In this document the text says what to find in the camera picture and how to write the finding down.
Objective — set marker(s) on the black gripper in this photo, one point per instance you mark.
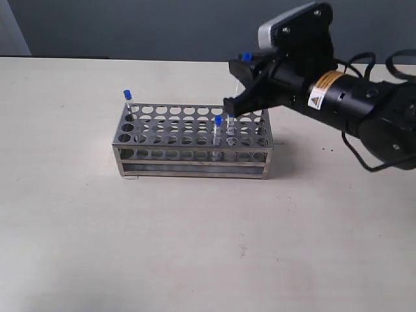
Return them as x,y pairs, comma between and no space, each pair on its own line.
296,70

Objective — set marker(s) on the blue-capped tube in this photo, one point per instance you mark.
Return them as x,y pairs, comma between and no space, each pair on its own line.
230,129
244,57
128,100
217,136

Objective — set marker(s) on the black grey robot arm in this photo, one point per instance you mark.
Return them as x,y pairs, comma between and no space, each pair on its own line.
380,114

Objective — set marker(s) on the stainless steel test tube rack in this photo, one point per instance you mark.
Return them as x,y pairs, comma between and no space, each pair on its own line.
177,140

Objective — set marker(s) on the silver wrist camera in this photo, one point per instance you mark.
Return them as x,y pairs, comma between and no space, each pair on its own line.
304,26

